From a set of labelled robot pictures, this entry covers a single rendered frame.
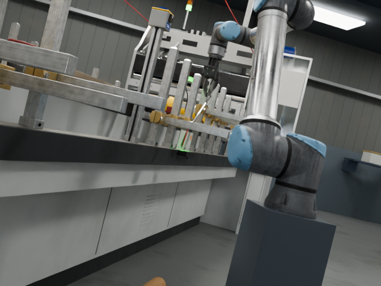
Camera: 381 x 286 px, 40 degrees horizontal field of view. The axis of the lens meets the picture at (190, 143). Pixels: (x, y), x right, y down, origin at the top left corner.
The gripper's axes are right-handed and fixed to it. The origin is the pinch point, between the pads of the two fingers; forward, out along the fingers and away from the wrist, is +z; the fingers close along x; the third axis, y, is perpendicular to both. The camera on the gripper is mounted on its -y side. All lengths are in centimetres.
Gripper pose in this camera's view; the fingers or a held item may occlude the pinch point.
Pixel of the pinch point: (207, 95)
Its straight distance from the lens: 275.3
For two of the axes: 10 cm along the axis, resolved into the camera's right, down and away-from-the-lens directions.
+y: -2.3, -0.5, -9.7
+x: 9.4, 2.4, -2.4
